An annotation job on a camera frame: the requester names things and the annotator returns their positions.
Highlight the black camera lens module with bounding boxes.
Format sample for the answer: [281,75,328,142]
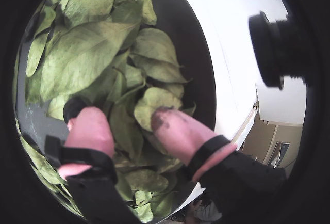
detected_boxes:
[248,10,310,90]

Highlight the curled pale green leaf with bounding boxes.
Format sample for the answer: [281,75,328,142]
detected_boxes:
[126,0,158,26]

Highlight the veined green leaf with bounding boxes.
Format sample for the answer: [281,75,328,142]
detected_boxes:
[20,136,65,185]

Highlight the flat green leaf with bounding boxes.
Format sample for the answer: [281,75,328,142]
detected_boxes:
[125,169,170,193]

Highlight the framed picture on wall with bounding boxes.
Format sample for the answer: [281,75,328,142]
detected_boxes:
[273,141,291,167]

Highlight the pointed green leaf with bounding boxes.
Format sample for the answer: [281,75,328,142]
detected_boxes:
[130,53,189,84]

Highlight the small pale green leaf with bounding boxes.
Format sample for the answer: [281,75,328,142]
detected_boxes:
[46,94,72,121]

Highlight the narrow green leaf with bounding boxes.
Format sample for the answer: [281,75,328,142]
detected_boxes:
[25,31,50,78]

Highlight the dark folded green leaf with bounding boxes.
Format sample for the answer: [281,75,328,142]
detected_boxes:
[109,102,145,161]

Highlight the very large green leaf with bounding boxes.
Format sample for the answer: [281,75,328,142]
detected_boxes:
[40,21,141,102]

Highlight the heart-shaped green leaf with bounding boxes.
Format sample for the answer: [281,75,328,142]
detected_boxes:
[133,87,184,132]

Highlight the broad green leaf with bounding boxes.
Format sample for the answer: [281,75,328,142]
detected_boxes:
[131,27,181,66]

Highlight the pink-tipped black gripper finger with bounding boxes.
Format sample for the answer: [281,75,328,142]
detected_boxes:
[151,108,288,224]
[43,106,145,224]

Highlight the white bowl with dark inside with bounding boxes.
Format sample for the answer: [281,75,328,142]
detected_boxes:
[12,0,261,222]

